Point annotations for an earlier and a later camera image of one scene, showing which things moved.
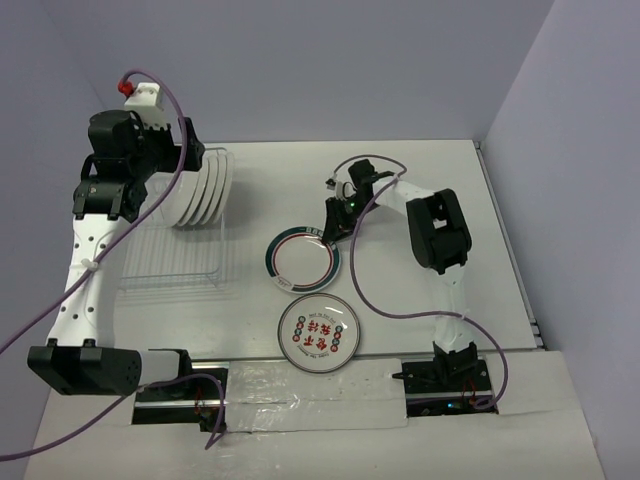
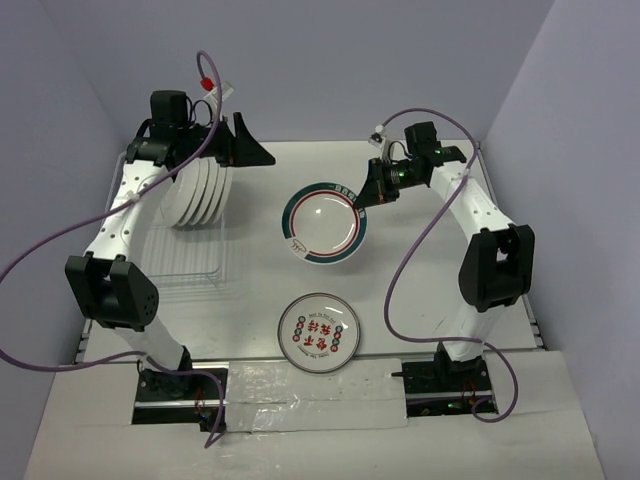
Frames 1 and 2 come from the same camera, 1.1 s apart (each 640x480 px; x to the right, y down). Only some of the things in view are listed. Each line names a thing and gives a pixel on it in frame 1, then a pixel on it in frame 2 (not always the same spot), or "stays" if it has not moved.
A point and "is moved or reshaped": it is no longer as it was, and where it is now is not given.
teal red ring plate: (299, 261) is moved or reshaped
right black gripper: (338, 224) → (377, 190)
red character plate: (318, 333) stays
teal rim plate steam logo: (218, 189) stays
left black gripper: (174, 152) → (241, 149)
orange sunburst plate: (227, 187) stays
